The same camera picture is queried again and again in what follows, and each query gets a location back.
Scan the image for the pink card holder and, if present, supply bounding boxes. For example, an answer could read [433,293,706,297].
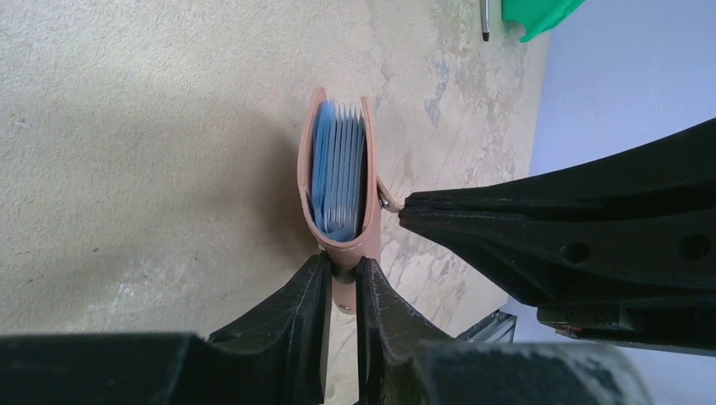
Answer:
[296,86,402,315]

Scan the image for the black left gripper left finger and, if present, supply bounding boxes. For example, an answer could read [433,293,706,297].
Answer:
[1,254,331,404]

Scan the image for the aluminium frame rail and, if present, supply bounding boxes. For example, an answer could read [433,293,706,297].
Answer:
[457,310,518,343]

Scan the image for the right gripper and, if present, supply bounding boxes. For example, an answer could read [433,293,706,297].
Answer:
[399,120,715,357]

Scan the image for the right green bin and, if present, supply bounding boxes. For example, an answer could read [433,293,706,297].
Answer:
[502,0,585,43]

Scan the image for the blue card sleeves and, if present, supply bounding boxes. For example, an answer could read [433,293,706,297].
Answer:
[309,100,367,242]

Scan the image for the yellow black screwdriver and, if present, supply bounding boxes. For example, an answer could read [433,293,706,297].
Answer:
[479,0,491,42]

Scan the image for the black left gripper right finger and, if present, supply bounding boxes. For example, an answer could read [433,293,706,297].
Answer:
[355,258,653,404]

